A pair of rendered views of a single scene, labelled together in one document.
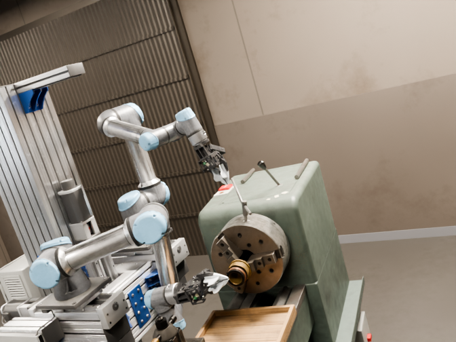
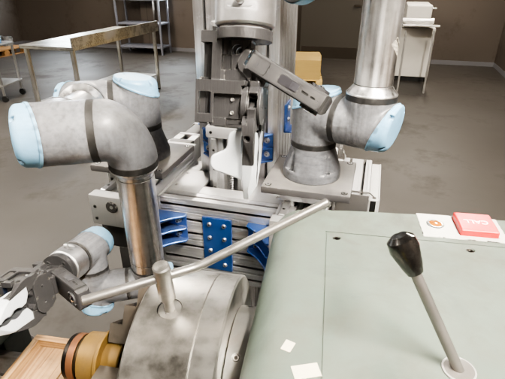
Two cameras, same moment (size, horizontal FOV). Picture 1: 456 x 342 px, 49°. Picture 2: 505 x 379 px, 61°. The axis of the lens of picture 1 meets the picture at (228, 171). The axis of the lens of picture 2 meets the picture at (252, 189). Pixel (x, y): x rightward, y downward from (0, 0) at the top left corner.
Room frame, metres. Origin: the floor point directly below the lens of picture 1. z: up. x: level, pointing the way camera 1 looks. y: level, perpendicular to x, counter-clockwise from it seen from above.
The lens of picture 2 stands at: (1.96, -0.48, 1.65)
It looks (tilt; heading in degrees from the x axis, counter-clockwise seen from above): 27 degrees down; 76
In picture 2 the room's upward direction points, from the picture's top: straight up
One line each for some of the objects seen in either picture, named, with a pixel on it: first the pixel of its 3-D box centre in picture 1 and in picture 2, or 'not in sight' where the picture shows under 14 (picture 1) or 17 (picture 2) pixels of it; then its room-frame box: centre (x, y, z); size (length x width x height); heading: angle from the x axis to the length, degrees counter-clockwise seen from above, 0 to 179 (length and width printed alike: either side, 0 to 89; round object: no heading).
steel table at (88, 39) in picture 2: not in sight; (101, 66); (1.43, 5.77, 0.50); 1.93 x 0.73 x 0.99; 58
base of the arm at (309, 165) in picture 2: not in sight; (312, 156); (2.36, 0.50, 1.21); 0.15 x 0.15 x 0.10
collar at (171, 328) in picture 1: (163, 330); not in sight; (1.44, 0.34, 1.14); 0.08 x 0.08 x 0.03
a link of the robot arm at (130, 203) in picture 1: (132, 206); (318, 113); (2.37, 0.50, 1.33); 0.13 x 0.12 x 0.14; 130
